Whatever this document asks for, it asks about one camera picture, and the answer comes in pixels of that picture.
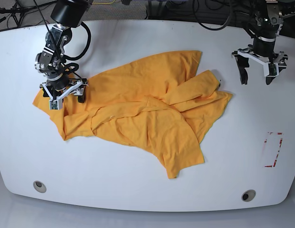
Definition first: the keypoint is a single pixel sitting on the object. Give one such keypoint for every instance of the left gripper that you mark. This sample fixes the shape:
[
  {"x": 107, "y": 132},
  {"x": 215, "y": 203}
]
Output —
[{"x": 262, "y": 52}]

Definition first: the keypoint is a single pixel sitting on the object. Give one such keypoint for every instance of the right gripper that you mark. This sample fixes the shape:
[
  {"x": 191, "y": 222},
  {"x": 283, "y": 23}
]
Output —
[{"x": 53, "y": 89}]

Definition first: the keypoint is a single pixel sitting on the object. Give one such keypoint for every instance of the orange T-shirt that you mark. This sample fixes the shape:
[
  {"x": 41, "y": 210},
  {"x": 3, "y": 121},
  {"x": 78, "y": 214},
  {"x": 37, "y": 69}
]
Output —
[{"x": 159, "y": 103}]

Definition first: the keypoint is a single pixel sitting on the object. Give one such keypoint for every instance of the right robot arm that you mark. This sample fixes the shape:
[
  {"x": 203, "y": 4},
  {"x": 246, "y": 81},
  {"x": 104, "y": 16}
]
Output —
[{"x": 58, "y": 68}]

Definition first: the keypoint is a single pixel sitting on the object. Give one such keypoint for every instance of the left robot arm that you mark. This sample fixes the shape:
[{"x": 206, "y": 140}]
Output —
[{"x": 269, "y": 16}]

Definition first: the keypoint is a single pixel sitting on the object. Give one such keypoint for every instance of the red tape rectangle marking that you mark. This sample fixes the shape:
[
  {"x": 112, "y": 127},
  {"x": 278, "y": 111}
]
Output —
[{"x": 271, "y": 149}]

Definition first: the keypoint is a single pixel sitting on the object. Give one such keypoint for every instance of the left grey table grommet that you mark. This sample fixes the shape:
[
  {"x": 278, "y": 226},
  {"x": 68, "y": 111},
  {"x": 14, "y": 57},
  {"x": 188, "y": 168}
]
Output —
[{"x": 39, "y": 187}]

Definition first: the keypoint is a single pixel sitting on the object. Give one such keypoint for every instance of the grey table grommet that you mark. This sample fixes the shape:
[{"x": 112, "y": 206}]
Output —
[
  {"x": 249, "y": 195},
  {"x": 39, "y": 187}
]

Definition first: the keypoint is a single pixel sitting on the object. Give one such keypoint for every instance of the black tripod stand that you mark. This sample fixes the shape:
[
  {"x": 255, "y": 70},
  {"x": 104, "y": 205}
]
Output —
[{"x": 17, "y": 12}]

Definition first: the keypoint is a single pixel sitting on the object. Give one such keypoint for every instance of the right grey table grommet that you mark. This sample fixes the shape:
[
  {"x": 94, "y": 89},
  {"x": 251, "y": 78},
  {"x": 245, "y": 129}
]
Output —
[{"x": 249, "y": 195}]

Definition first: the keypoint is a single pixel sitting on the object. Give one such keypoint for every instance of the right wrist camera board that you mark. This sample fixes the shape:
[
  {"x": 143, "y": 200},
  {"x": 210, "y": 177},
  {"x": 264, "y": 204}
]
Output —
[{"x": 55, "y": 104}]

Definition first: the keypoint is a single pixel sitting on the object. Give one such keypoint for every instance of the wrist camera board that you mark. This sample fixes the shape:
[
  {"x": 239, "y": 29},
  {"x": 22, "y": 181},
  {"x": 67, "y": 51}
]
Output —
[
  {"x": 273, "y": 69},
  {"x": 55, "y": 104}
]

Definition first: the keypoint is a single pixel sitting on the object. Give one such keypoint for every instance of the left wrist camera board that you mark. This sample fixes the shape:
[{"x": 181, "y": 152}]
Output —
[{"x": 273, "y": 69}]

